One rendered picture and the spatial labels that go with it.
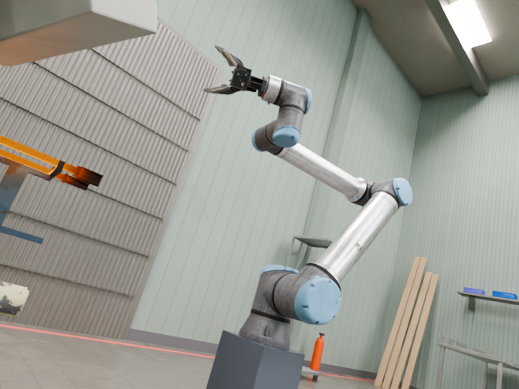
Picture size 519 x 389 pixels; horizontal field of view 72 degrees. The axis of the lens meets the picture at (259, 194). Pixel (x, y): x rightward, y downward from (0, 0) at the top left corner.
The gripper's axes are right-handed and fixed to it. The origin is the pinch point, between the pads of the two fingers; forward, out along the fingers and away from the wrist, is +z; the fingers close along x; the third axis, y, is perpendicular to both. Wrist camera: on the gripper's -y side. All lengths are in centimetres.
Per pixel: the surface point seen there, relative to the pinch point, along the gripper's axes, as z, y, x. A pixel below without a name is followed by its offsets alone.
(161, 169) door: 23, -294, 101
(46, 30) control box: 17, 86, 9
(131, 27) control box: 8, 88, 6
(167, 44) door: 57, -342, -39
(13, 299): 18, 78, 47
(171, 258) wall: -15, -275, 199
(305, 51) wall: -145, -505, -122
